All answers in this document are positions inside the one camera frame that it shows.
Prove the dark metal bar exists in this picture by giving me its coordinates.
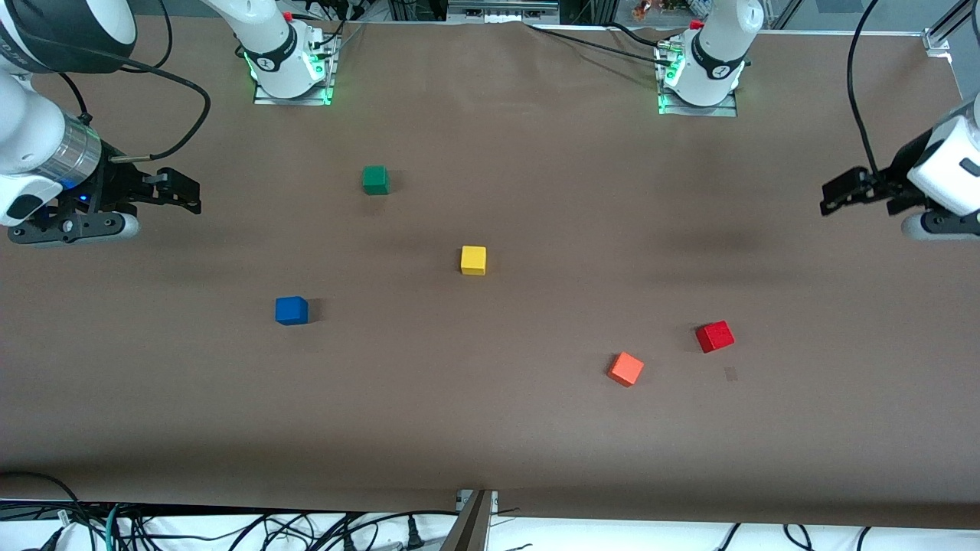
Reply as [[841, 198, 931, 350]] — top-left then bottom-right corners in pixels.
[[439, 490, 495, 551]]

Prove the curved black cable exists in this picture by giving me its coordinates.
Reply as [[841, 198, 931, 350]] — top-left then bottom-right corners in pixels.
[[0, 471, 104, 551]]

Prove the black cable with metal plug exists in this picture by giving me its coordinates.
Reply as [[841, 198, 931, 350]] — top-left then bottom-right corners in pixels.
[[0, 19, 212, 163]]

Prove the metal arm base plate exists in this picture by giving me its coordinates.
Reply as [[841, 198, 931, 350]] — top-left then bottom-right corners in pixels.
[[656, 42, 740, 118], [253, 31, 338, 106]]

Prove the orange cube block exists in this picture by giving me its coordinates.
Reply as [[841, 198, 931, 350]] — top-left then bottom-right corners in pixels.
[[607, 351, 645, 388]]

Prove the red cube block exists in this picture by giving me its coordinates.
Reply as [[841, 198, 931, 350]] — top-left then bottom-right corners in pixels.
[[695, 321, 736, 354]]

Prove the aluminium corner profile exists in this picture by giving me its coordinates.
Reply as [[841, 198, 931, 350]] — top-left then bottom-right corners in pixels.
[[923, 0, 980, 56]]

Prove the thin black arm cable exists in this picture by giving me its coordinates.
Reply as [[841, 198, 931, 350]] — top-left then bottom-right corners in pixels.
[[57, 0, 174, 125]]

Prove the aluminium table edge rail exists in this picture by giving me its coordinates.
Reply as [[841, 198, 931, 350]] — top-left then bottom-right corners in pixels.
[[948, 54, 980, 127]]

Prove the black base cable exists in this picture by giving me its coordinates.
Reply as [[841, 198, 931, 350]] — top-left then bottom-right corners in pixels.
[[603, 21, 675, 51], [523, 23, 678, 66], [295, 9, 367, 60]]

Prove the table cover sheet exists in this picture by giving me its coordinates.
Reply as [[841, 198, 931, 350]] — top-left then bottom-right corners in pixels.
[[0, 15, 980, 530]]

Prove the long thin black cable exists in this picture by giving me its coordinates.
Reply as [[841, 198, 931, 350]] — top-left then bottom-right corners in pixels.
[[245, 509, 460, 551]]

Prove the grey metal rack shelf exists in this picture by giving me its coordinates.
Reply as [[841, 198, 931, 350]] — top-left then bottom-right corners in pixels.
[[446, 0, 561, 25]]

